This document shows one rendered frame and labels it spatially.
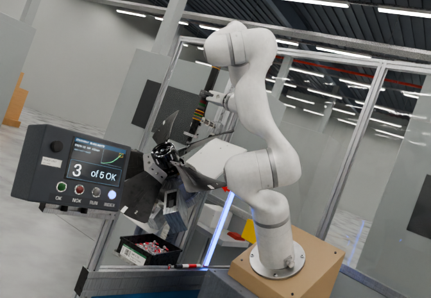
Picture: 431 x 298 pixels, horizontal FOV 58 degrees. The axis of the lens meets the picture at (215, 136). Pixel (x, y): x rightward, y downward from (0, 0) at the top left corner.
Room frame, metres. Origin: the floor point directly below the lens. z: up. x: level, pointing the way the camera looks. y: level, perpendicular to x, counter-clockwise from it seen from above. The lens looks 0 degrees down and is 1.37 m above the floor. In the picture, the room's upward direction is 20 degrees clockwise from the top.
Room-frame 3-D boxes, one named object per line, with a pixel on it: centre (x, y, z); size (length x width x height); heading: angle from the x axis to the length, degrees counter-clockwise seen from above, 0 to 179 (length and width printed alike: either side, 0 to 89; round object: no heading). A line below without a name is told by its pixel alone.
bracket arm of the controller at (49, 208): (1.11, 0.28, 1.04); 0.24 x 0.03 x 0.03; 137
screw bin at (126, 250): (1.56, 0.09, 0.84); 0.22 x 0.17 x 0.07; 152
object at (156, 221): (1.84, 0.13, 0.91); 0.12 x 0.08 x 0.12; 137
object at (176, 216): (1.81, 0.05, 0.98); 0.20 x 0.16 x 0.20; 137
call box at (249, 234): (1.79, -0.36, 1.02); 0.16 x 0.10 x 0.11; 137
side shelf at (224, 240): (2.30, -0.19, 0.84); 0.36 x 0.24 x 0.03; 47
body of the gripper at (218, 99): (1.75, 0.03, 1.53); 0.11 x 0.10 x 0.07; 47
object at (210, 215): (2.37, -0.15, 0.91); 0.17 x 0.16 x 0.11; 137
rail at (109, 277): (1.50, -0.08, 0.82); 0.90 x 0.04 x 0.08; 137
